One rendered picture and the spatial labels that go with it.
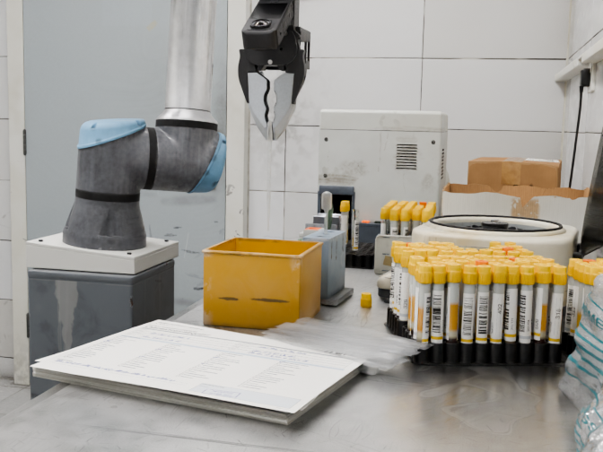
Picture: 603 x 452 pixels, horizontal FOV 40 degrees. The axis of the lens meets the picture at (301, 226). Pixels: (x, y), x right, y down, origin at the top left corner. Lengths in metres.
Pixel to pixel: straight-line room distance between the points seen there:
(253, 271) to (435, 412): 0.36
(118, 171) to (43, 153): 2.08
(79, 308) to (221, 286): 0.47
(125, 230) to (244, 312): 0.48
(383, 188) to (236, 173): 1.45
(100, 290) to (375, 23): 1.98
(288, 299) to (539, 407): 0.36
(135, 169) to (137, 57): 1.91
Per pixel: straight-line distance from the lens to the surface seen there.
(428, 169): 1.83
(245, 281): 1.06
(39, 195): 3.58
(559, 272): 0.96
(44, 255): 1.52
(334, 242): 1.22
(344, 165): 1.85
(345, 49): 3.20
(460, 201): 1.54
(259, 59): 1.11
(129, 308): 1.45
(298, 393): 0.78
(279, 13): 1.07
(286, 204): 3.25
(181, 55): 1.55
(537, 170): 2.19
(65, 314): 1.51
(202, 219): 3.29
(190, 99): 1.53
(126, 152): 1.49
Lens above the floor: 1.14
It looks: 7 degrees down
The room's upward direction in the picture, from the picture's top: 1 degrees clockwise
